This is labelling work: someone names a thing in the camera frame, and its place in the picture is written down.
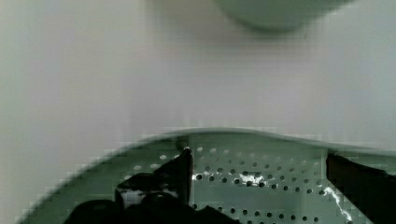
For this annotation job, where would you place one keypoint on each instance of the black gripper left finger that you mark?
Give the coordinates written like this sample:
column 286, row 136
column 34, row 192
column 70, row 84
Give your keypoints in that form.
column 159, row 197

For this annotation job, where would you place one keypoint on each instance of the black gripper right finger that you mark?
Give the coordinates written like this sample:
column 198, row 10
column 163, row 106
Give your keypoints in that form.
column 371, row 190

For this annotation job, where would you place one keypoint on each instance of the green mug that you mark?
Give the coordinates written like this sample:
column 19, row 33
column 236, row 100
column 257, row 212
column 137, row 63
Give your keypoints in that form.
column 279, row 15

